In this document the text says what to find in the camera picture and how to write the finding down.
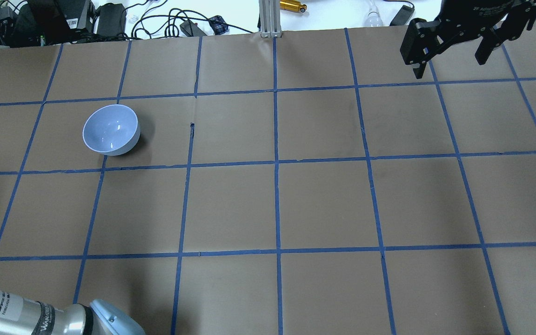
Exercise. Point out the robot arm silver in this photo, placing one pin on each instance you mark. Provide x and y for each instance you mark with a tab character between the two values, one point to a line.
22	316

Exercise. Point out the blue ceramic bowl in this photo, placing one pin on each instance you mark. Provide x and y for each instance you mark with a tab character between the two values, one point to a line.
112	130

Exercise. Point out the gold metal cylinder tool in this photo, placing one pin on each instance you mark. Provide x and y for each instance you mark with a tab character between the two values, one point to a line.
293	6

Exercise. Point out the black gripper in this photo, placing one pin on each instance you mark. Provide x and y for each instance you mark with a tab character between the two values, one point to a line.
473	14

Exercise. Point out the black power adapter brick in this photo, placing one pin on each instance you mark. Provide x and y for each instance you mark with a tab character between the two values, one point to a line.
403	16

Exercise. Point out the aluminium frame post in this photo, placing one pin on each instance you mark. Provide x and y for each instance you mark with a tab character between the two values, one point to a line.
269	14

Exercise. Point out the white light bulb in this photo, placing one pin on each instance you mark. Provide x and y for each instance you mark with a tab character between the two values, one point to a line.
373	17

